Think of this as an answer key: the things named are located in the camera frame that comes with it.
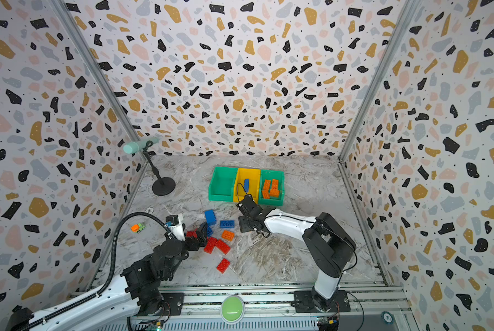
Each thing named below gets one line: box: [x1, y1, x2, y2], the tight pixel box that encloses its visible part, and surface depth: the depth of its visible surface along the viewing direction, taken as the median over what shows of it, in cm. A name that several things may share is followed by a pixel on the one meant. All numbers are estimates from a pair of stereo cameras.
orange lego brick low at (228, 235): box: [220, 229, 236, 242], surface depth 92 cm
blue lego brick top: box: [204, 209, 217, 227], surface depth 99 cm
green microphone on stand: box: [123, 136, 176, 196], surface depth 108 cm
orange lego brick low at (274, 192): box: [269, 188, 280, 198], surface depth 105 cm
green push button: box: [220, 295, 245, 325], surface depth 73 cm
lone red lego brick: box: [216, 257, 231, 274], surface depth 83 cm
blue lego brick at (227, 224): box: [220, 219, 236, 229], surface depth 95 cm
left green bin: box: [208, 166, 239, 203], surface depth 106 cm
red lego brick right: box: [213, 238, 232, 255], surface depth 88 cm
